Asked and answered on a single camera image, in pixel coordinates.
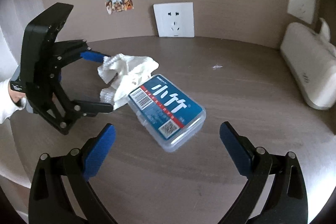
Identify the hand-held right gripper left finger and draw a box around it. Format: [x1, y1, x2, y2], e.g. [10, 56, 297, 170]
[28, 123, 116, 224]

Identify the white tissue box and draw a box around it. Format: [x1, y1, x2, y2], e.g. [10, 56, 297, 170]
[280, 22, 336, 110]

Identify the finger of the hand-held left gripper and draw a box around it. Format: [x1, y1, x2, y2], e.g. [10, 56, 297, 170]
[33, 81, 114, 136]
[54, 40, 112, 69]

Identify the white wall socket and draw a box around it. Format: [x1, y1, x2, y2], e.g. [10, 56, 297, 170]
[287, 0, 315, 25]
[153, 2, 195, 38]

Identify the clear box with blue label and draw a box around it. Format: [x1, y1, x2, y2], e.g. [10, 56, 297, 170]
[128, 74, 206, 153]

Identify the person's left forearm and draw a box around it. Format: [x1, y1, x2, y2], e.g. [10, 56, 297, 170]
[0, 79, 27, 125]

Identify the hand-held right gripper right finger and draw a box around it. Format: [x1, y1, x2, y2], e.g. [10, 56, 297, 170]
[219, 121, 311, 224]

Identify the person's left hand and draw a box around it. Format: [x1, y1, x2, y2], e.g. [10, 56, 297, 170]
[9, 90, 27, 107]

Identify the white tissue sheet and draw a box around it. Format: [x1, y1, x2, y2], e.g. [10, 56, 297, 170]
[318, 17, 336, 56]

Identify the white embossed tissue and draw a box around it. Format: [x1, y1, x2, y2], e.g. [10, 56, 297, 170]
[97, 54, 160, 110]

